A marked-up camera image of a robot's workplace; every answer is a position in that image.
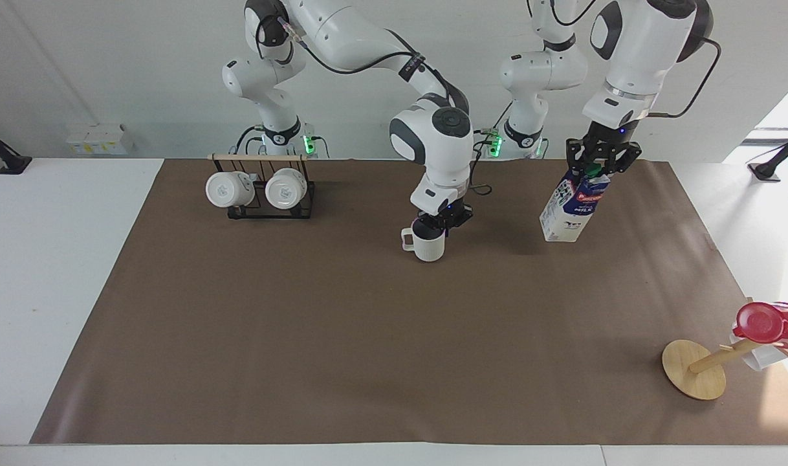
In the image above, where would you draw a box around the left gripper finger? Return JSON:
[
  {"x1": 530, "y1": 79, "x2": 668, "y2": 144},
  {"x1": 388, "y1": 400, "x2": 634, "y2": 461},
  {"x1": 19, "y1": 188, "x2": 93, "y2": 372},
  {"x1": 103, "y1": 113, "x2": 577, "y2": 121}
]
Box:
[
  {"x1": 600, "y1": 142, "x2": 642, "y2": 175},
  {"x1": 565, "y1": 138, "x2": 599, "y2": 177}
]

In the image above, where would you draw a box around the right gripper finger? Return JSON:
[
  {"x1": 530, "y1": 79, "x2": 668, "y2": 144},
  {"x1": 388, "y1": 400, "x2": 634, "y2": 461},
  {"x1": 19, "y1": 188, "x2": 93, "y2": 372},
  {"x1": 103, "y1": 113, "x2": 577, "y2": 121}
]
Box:
[
  {"x1": 444, "y1": 203, "x2": 474, "y2": 235},
  {"x1": 414, "y1": 209, "x2": 443, "y2": 238}
]

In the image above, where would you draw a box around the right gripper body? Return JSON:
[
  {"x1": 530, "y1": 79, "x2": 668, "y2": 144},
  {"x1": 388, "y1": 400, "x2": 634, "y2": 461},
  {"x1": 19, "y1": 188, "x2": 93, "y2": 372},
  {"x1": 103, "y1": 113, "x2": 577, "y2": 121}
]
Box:
[{"x1": 429, "y1": 198, "x2": 463, "y2": 222}]

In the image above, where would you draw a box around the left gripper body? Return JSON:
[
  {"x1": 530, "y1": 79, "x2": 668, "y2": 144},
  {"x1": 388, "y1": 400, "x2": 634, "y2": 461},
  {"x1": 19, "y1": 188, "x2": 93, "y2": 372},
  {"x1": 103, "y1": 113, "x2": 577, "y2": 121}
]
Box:
[{"x1": 586, "y1": 119, "x2": 635, "y2": 148}]

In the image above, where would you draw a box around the white ribbed cup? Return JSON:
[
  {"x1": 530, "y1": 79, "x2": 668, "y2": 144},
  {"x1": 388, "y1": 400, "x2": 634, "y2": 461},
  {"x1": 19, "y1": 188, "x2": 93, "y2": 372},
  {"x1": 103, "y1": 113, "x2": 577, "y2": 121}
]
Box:
[{"x1": 401, "y1": 221, "x2": 447, "y2": 263}]

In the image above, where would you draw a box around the milk carton with green cap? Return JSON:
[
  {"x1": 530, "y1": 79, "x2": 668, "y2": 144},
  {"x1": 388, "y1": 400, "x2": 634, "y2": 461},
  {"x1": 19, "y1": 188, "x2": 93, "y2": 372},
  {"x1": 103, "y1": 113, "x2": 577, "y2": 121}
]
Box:
[{"x1": 539, "y1": 164, "x2": 611, "y2": 243}]

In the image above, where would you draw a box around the red plastic cup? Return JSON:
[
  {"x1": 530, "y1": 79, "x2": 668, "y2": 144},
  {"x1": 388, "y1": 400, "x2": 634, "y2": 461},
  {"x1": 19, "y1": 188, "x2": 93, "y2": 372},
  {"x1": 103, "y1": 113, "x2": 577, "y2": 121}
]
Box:
[{"x1": 733, "y1": 301, "x2": 788, "y2": 351}]

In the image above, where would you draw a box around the white mug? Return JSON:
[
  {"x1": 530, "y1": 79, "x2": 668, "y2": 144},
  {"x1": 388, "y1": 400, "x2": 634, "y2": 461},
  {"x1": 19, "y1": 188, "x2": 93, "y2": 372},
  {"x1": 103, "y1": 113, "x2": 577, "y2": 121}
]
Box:
[
  {"x1": 204, "y1": 171, "x2": 256, "y2": 209},
  {"x1": 264, "y1": 168, "x2": 308, "y2": 210}
]

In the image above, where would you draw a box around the black stand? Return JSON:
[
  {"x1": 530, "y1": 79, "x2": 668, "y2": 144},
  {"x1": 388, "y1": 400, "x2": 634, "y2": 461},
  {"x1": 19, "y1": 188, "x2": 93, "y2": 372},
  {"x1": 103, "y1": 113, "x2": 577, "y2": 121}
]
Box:
[
  {"x1": 0, "y1": 123, "x2": 33, "y2": 176},
  {"x1": 747, "y1": 127, "x2": 788, "y2": 183}
]

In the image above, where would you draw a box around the wooden mug tree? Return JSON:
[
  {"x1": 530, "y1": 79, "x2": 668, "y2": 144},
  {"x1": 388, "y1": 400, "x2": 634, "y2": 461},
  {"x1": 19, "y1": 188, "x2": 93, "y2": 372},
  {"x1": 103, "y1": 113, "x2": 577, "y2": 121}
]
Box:
[{"x1": 661, "y1": 339, "x2": 765, "y2": 401}]

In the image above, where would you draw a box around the black cable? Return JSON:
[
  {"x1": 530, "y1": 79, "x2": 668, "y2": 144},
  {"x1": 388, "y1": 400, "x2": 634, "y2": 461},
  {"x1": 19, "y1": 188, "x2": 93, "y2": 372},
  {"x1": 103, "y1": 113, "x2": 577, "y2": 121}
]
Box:
[
  {"x1": 527, "y1": 0, "x2": 598, "y2": 28},
  {"x1": 255, "y1": 14, "x2": 427, "y2": 80},
  {"x1": 466, "y1": 127, "x2": 503, "y2": 196},
  {"x1": 646, "y1": 36, "x2": 722, "y2": 120}
]

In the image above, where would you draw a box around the black wire mug rack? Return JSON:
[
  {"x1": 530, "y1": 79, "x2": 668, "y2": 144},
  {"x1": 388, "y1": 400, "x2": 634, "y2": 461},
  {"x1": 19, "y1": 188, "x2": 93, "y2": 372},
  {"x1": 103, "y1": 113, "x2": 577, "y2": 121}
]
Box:
[{"x1": 208, "y1": 153, "x2": 318, "y2": 221}]

